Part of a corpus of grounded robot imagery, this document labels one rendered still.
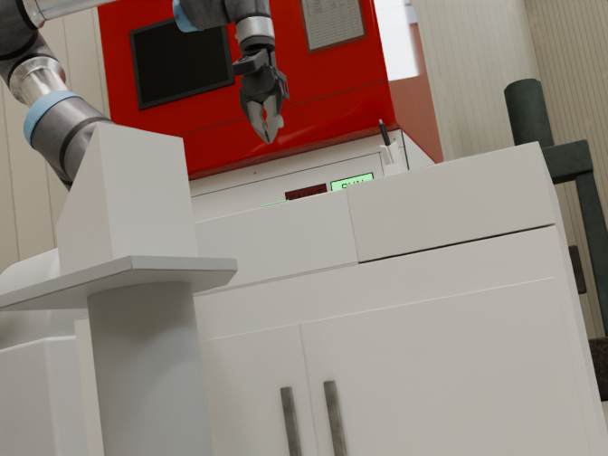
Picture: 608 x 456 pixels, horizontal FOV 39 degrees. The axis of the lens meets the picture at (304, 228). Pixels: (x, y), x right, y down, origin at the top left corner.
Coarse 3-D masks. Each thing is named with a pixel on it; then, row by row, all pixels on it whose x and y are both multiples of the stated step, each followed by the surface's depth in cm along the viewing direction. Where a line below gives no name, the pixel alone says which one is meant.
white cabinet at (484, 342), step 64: (448, 256) 148; (512, 256) 145; (256, 320) 159; (320, 320) 155; (384, 320) 151; (448, 320) 147; (512, 320) 143; (576, 320) 144; (256, 384) 157; (320, 384) 153; (384, 384) 149; (448, 384) 146; (512, 384) 142; (576, 384) 139; (256, 448) 156; (320, 448) 152; (384, 448) 148; (448, 448) 144; (512, 448) 141; (576, 448) 138
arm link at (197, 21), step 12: (180, 0) 171; (192, 0) 169; (204, 0) 169; (216, 0) 171; (180, 12) 172; (192, 12) 171; (204, 12) 171; (216, 12) 172; (180, 24) 174; (192, 24) 173; (204, 24) 174; (216, 24) 175
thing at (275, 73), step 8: (248, 40) 169; (256, 40) 169; (264, 40) 169; (272, 40) 171; (240, 48) 172; (248, 48) 171; (256, 48) 171; (272, 48) 173; (272, 56) 175; (264, 64) 170; (272, 64) 174; (256, 72) 168; (264, 72) 168; (272, 72) 168; (280, 72) 172; (240, 80) 170; (248, 80) 169; (256, 80) 168; (264, 80) 168; (272, 80) 167; (280, 80) 172; (248, 88) 169; (256, 88) 168; (264, 88) 167; (256, 96) 169; (264, 96) 170; (288, 96) 174
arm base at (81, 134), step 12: (84, 120) 135; (96, 120) 136; (108, 120) 137; (72, 132) 134; (84, 132) 133; (72, 144) 133; (84, 144) 131; (60, 156) 135; (72, 156) 132; (72, 168) 132; (72, 180) 133
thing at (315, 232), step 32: (224, 224) 164; (256, 224) 161; (288, 224) 159; (320, 224) 157; (352, 224) 155; (224, 256) 163; (256, 256) 161; (288, 256) 158; (320, 256) 156; (352, 256) 154; (224, 288) 162
